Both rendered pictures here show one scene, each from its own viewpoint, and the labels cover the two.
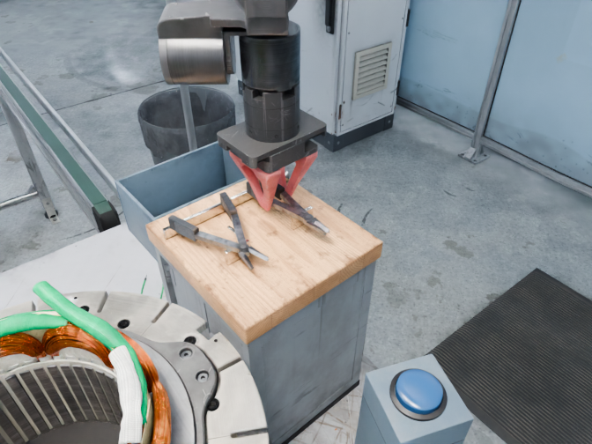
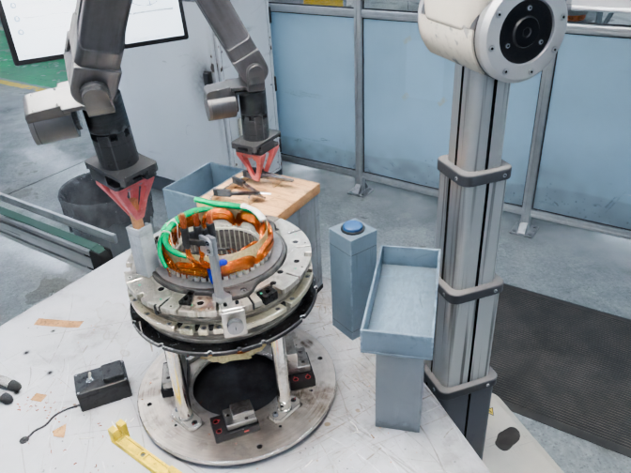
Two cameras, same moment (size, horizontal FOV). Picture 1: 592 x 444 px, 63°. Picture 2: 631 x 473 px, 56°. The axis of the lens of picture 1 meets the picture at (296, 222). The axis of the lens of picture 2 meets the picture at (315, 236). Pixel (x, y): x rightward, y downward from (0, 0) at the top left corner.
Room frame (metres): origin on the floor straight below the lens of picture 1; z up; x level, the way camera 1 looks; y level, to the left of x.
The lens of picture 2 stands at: (-0.74, 0.28, 1.64)
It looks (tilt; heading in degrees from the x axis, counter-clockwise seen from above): 30 degrees down; 343
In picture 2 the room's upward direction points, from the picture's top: 3 degrees counter-clockwise
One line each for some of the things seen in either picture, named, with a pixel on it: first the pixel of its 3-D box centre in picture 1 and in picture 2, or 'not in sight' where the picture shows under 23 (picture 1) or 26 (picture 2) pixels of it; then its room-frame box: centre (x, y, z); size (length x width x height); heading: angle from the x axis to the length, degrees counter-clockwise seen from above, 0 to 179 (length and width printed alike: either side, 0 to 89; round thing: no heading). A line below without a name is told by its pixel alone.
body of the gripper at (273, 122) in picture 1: (271, 113); (255, 128); (0.46, 0.02, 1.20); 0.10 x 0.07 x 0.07; 131
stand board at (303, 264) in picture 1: (262, 240); (259, 196); (0.42, 0.04, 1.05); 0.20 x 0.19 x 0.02; 40
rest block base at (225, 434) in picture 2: not in sight; (235, 423); (0.03, 0.21, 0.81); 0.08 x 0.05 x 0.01; 92
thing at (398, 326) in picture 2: not in sight; (401, 351); (-0.02, -0.09, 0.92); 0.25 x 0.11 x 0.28; 148
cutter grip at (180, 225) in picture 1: (183, 227); (222, 192); (0.40, 0.12, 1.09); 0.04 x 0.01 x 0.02; 55
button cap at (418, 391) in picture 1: (418, 390); (352, 225); (0.24, -0.11, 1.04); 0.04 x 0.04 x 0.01
